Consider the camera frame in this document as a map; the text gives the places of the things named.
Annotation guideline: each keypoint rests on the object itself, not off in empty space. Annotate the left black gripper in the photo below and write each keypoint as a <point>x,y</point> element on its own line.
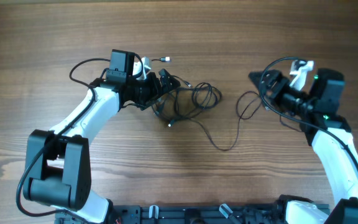
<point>155,90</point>

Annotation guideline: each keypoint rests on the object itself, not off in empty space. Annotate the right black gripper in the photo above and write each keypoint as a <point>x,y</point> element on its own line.
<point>275,86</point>

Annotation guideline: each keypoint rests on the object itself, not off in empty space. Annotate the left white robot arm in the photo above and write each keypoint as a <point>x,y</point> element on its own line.
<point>57,174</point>

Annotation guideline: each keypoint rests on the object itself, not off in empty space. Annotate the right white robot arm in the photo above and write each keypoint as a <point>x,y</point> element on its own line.
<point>328,133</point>

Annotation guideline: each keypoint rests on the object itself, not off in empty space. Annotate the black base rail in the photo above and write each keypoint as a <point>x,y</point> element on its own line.
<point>248,214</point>

